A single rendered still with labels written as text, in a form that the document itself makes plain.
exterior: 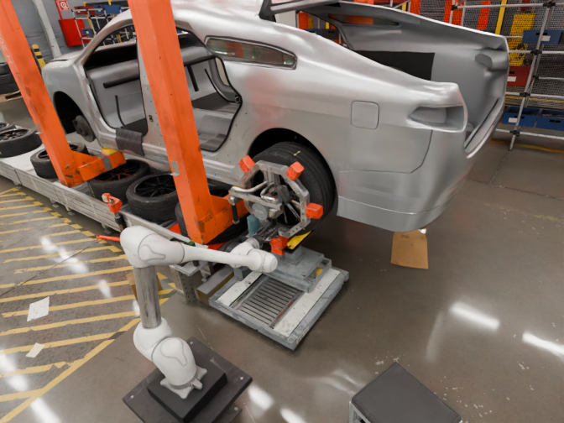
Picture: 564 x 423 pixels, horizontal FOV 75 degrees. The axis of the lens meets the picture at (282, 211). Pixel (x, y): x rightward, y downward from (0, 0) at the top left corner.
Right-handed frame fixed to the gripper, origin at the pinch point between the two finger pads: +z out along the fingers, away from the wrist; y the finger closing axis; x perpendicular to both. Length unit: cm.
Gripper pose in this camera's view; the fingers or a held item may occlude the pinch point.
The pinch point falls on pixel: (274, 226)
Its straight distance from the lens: 233.3
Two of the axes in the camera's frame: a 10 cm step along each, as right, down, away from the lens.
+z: 5.7, -4.7, 6.7
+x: -0.8, -8.4, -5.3
